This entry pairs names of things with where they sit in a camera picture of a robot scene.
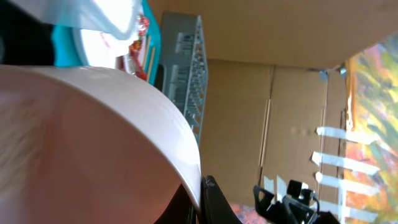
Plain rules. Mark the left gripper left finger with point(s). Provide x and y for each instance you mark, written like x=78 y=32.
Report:
x=179 y=211

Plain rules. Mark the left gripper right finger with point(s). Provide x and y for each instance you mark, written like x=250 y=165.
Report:
x=215 y=208

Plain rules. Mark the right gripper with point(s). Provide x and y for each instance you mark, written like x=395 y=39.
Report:
x=296 y=203

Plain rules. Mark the pink bowl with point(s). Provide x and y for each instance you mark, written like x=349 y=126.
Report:
x=91 y=145

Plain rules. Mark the red snack wrapper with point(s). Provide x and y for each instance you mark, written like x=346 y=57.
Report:
x=136 y=47

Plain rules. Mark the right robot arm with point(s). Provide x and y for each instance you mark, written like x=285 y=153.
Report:
x=324 y=217

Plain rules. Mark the grey dishwasher rack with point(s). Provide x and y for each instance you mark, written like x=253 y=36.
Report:
x=183 y=57

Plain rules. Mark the right wooden chopstick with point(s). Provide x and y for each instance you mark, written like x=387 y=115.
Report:
x=150 y=64

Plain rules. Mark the wooden chopstick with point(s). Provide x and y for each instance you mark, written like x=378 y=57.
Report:
x=150 y=64
x=145 y=50

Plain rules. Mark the left wooden chopstick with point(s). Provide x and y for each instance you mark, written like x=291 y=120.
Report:
x=145 y=50

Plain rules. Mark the large white plate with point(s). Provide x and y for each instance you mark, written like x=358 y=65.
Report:
x=99 y=49

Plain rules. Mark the teal serving tray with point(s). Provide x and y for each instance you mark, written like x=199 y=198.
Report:
x=67 y=51

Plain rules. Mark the clear plastic bin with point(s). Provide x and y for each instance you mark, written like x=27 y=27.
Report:
x=115 y=17

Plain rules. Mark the black plastic tray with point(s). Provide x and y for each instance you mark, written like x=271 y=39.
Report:
x=24 y=40

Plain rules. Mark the cardboard wall panel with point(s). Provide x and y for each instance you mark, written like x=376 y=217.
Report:
x=273 y=81

